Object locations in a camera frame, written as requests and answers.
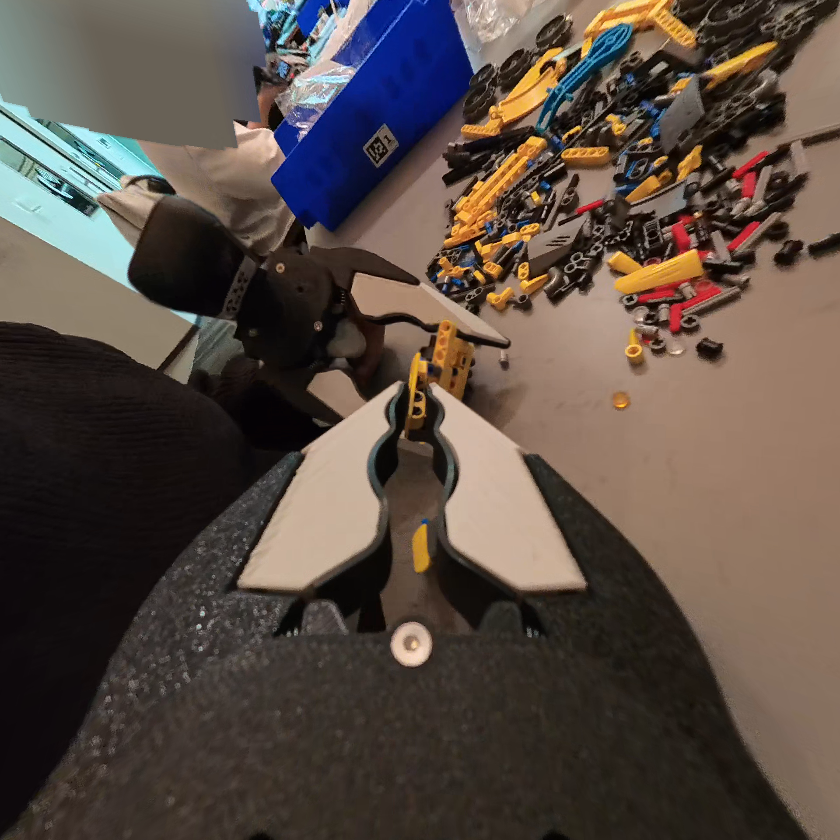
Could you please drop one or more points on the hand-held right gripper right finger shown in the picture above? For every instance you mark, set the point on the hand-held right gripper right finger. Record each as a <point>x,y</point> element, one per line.
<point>505,518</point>

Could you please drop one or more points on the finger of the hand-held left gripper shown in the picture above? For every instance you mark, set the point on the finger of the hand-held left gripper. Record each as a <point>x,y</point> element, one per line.
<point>420,305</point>
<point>334,397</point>

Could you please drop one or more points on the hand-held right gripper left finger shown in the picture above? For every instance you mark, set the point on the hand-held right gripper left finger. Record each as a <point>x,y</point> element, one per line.
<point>321,518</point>

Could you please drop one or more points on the yellow toy brick frame assembly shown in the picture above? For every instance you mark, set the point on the yellow toy brick frame assembly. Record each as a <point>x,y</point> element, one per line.
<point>449,361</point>

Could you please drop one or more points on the black wheel assembly yellow panels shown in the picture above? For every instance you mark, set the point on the black wheel assembly yellow panels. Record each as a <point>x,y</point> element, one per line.
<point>421,548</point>

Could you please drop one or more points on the person's left forearm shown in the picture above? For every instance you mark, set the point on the person's left forearm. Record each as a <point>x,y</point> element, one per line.
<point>98,492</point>

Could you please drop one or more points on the person's left hand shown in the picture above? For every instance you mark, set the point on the person's left hand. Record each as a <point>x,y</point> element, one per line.
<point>371,354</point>

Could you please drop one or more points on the small orange round stud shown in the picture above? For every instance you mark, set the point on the small orange round stud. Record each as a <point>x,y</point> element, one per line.
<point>620,400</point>

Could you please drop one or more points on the blue plastic bin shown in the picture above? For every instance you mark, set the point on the blue plastic bin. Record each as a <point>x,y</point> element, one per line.
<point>380,131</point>

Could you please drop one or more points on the pile of toy brick parts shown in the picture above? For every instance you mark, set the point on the pile of toy brick parts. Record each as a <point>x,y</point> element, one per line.
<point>623,197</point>

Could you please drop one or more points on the clear plastic bags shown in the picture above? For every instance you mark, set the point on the clear plastic bags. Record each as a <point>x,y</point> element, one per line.
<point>492,16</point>

